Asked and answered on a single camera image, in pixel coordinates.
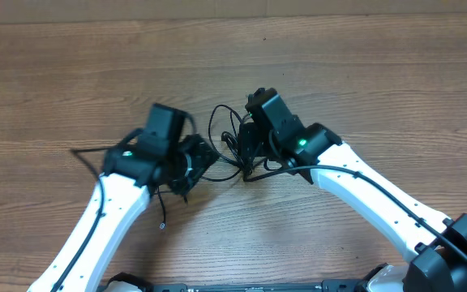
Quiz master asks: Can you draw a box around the black USB cable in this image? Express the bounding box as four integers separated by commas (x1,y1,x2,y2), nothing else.
200,104,275,183
154,186,190,231

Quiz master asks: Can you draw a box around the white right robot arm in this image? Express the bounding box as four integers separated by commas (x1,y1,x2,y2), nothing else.
238,120,467,291

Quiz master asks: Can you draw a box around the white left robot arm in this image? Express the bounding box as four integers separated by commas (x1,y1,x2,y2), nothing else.
29,129,218,291

